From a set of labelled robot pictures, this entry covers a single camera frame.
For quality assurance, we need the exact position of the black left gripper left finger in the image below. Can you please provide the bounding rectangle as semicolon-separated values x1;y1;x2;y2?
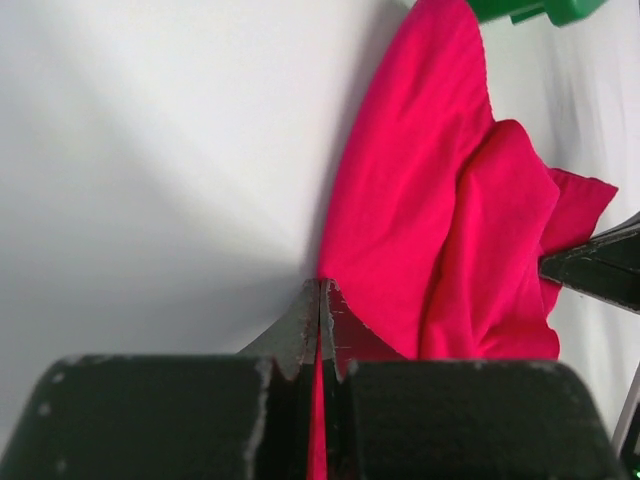
1;280;320;479

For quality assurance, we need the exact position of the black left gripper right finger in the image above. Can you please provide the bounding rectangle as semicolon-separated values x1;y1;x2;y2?
319;280;626;479

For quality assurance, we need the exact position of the magenta t shirt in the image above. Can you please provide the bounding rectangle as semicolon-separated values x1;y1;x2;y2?
314;1;617;453

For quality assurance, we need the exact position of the green plastic bin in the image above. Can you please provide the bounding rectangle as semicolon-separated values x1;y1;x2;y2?
467;0;606;27

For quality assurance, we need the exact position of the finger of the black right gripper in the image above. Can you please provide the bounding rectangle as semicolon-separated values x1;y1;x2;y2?
539;214;639;314

